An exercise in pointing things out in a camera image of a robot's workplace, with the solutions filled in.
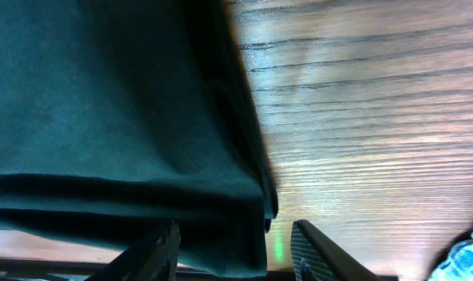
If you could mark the black t-shirt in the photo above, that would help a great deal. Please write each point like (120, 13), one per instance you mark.
(117, 115)

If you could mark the light blue denim jeans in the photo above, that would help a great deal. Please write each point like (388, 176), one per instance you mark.
(458, 265)

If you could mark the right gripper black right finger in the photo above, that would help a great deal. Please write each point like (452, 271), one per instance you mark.
(317, 258)

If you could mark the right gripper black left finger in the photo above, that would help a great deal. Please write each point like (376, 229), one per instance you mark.
(152, 258)

